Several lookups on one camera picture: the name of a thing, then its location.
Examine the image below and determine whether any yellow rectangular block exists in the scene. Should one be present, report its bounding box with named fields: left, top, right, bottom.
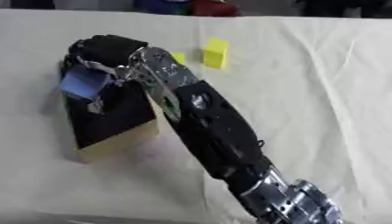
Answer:
left=200, top=37, right=232, bottom=70

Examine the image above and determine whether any blue and red bag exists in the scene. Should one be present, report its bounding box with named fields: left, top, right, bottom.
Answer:
left=133, top=0, right=242, bottom=18

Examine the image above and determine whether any blue block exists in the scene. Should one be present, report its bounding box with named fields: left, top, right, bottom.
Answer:
left=58, top=65, right=116, bottom=102

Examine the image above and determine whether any tan cardboard box black inside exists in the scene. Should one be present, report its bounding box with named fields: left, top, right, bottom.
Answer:
left=59, top=59, right=161, bottom=165

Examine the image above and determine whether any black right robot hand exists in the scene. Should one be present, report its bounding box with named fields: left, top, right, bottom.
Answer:
left=58, top=33, right=151, bottom=115

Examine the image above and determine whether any small yellow-green block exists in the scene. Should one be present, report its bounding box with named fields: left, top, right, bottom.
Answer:
left=170, top=52, right=187, bottom=66

